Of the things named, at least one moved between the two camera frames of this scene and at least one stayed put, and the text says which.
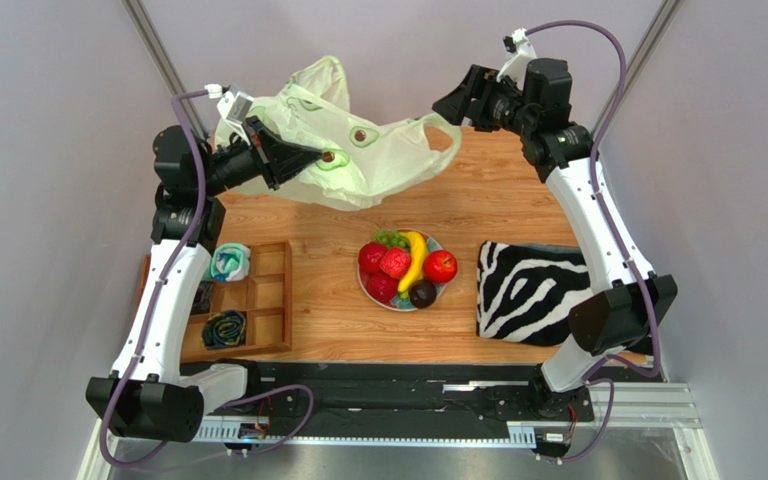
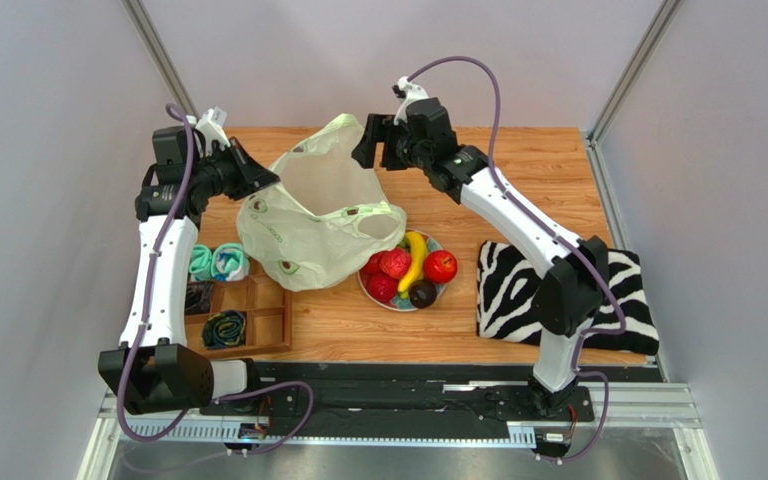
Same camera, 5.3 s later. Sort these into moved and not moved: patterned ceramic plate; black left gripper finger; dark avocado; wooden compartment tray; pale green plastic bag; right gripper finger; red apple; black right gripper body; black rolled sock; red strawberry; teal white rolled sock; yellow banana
Moved: pale green plastic bag; right gripper finger; black right gripper body; black left gripper finger
Not moved: wooden compartment tray; yellow banana; dark avocado; black rolled sock; teal white rolled sock; red apple; red strawberry; patterned ceramic plate
